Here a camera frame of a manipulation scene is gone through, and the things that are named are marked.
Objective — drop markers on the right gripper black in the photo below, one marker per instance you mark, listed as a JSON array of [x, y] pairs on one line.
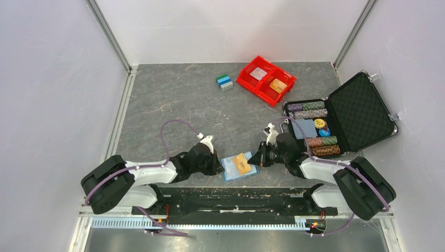
[[260, 158]]

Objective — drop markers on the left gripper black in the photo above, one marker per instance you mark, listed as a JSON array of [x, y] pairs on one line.
[[216, 167]]

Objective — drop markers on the orange credit card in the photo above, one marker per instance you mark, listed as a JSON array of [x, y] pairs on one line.
[[277, 85], [241, 163]]

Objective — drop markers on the blue card holder wallet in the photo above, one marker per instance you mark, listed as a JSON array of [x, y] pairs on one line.
[[231, 173]]

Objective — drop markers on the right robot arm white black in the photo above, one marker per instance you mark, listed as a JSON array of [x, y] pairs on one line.
[[355, 185]]

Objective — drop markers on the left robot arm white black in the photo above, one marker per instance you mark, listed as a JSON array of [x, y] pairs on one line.
[[117, 182]]

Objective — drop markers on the blue playing card deck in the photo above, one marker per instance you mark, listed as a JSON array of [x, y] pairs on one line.
[[304, 126]]

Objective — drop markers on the orange green chip row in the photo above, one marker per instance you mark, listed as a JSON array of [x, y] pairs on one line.
[[321, 141]]

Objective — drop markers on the orange brown chip row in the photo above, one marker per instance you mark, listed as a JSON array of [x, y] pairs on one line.
[[326, 150]]

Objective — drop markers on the yellow dealer chip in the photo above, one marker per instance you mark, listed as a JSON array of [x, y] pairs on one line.
[[319, 123]]

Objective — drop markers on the blue dealer chip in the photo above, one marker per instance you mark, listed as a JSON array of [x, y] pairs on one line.
[[324, 132]]

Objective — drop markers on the purple brown chip row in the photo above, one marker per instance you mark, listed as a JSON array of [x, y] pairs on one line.
[[309, 114]]

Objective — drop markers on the purple green chip row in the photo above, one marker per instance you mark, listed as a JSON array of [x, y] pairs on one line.
[[295, 107]]

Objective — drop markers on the red divided plastic bin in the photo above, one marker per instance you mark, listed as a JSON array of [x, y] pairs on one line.
[[261, 88]]

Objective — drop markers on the stacked green blue white blocks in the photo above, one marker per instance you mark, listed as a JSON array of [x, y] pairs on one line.
[[224, 82]]

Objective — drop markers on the black poker chip case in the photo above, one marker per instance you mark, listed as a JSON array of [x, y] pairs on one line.
[[357, 115]]

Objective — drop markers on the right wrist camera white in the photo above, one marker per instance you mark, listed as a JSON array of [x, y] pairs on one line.
[[271, 134]]

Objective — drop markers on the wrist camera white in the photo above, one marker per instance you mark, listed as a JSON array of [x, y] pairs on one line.
[[207, 141], [271, 134]]

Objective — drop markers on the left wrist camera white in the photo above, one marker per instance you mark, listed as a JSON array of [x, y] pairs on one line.
[[207, 141]]

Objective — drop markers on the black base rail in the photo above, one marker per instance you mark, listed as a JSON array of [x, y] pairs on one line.
[[238, 206]]

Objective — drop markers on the aluminium frame post right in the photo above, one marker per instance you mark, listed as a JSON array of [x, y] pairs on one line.
[[357, 27]]

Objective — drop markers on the aluminium frame post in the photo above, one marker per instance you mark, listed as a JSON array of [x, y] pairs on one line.
[[357, 27], [106, 29]]

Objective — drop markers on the aluminium frame post left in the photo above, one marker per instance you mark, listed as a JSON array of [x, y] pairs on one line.
[[106, 29]]

